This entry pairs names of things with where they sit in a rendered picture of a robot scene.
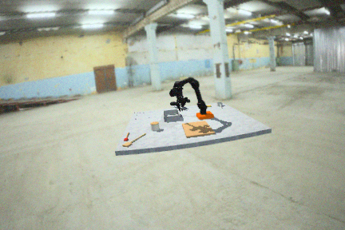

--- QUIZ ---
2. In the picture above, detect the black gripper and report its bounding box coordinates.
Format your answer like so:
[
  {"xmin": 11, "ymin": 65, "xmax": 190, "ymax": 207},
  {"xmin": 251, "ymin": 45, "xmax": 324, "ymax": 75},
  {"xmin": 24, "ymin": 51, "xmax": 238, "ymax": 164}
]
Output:
[{"xmin": 170, "ymin": 95, "xmax": 190, "ymax": 111}]

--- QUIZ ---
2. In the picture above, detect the light wooden board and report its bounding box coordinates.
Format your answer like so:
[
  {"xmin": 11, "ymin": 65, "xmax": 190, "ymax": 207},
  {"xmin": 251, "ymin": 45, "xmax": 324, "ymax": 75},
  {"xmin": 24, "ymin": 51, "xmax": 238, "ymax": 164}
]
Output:
[{"xmin": 182, "ymin": 121, "xmax": 215, "ymax": 138}]

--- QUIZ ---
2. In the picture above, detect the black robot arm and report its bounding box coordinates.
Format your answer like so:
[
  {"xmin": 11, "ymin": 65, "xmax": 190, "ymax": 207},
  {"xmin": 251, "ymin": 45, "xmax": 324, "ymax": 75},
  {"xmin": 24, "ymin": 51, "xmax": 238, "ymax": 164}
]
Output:
[{"xmin": 169, "ymin": 77, "xmax": 207, "ymax": 115}]

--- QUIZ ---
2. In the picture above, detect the wooden spoon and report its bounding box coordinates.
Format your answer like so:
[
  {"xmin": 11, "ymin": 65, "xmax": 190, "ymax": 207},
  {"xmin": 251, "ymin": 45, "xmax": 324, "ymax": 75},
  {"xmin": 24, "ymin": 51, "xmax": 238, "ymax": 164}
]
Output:
[{"xmin": 122, "ymin": 133, "xmax": 146, "ymax": 147}]

